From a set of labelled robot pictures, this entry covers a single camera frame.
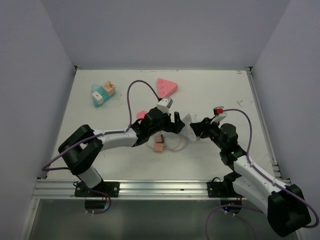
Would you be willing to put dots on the white cube plug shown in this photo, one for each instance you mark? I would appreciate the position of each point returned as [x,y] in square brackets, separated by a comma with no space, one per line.
[98,98]

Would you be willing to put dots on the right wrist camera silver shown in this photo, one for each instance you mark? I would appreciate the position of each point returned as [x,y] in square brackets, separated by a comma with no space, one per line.
[219,114]

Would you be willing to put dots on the orange cube plug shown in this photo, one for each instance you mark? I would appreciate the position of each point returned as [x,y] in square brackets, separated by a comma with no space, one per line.
[109,88]

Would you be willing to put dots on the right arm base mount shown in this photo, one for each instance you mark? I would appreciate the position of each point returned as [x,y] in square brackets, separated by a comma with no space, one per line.
[220,189]

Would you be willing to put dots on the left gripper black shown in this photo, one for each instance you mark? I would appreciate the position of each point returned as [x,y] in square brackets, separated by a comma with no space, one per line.
[178,124]

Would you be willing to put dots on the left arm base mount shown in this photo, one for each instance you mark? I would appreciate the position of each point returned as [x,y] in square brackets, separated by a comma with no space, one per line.
[105,188]

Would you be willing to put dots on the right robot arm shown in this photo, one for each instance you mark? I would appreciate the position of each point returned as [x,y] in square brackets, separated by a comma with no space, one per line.
[281,203]

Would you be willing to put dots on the pink cube plug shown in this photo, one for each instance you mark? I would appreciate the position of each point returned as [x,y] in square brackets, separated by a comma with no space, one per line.
[159,147]
[159,139]

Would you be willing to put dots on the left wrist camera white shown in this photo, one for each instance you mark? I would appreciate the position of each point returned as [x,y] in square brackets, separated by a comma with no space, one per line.
[164,105]

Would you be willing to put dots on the pink square plug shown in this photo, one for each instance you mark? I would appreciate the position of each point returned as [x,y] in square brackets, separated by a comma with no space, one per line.
[141,114]

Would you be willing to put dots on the aluminium table rail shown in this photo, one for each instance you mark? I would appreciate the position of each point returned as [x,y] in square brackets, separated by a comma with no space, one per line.
[63,189]

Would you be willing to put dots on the teal triangular socket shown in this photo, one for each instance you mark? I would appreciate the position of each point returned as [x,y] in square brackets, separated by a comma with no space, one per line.
[102,93]

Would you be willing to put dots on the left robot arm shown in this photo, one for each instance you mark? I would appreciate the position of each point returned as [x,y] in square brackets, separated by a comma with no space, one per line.
[81,149]

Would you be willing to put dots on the white power strip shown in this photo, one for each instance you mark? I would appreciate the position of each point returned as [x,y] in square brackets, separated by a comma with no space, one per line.
[187,130]

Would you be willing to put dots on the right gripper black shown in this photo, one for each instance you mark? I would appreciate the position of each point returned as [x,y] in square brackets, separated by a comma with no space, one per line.
[201,128]

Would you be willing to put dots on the pink triangular socket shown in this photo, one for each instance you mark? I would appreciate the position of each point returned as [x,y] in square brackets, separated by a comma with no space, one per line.
[165,87]

